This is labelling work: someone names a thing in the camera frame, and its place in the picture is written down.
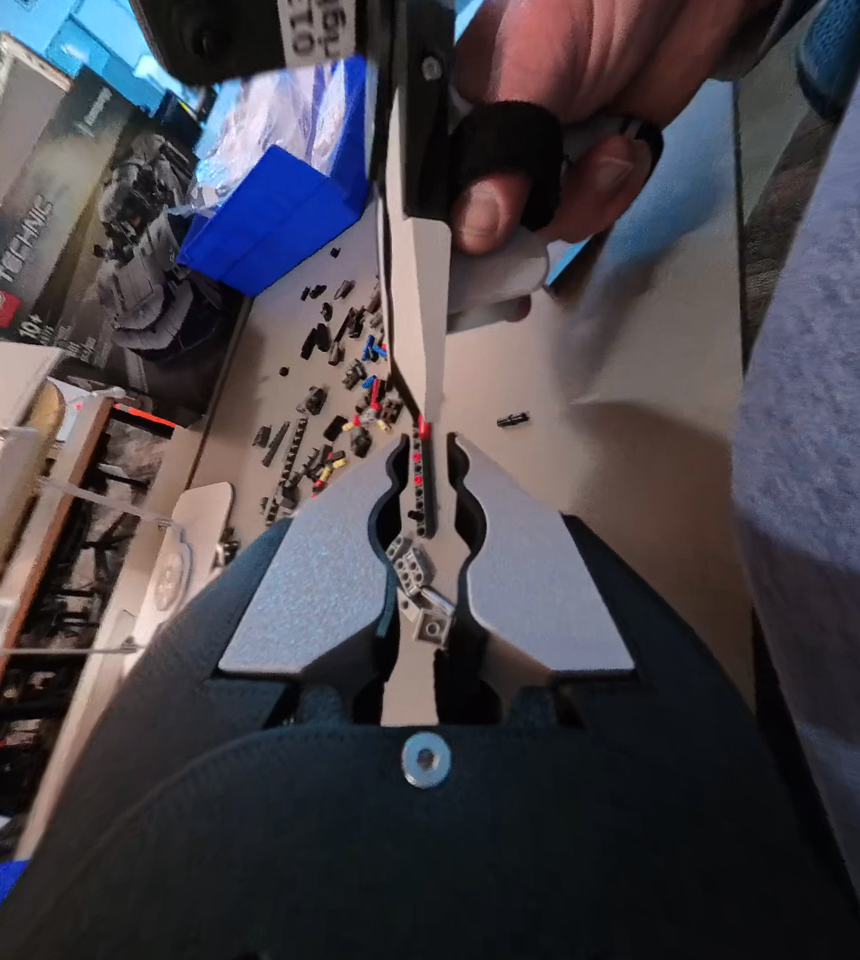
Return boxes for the person's blue clothing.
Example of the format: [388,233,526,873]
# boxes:
[733,0,860,960]

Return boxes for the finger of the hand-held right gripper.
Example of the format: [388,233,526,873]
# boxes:
[379,197,454,434]

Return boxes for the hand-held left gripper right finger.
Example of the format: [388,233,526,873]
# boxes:
[436,432,637,724]

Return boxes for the pile of lego pieces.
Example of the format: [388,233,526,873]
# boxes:
[250,247,409,526]

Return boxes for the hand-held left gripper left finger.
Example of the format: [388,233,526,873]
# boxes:
[216,433,412,724]

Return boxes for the black lego set box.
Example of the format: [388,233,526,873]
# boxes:
[0,66,251,425]

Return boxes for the light grey T-shaped lego beam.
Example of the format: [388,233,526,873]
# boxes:
[386,534,436,595]

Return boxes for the black long lego beam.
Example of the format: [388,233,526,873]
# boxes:
[407,431,440,539]

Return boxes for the light grey long lego beam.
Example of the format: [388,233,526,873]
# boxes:
[398,583,455,616]

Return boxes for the clear plastic bag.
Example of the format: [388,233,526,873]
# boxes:
[197,58,371,219]

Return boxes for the long dark grey lego plate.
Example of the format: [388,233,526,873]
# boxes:
[271,416,310,519]

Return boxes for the silver equipment case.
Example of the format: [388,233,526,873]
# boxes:
[0,37,75,196]

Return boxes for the person's right hand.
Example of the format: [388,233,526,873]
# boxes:
[448,0,799,324]

